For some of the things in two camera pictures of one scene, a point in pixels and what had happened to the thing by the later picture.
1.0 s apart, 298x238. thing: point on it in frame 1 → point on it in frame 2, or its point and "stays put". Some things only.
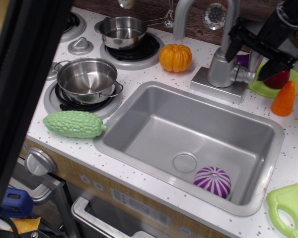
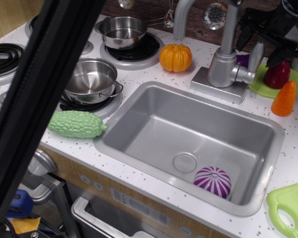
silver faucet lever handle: (255, 58) stays put
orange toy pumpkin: (175, 57) stays put
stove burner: (146, 54) stays put
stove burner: (74, 28) → (28, 28)
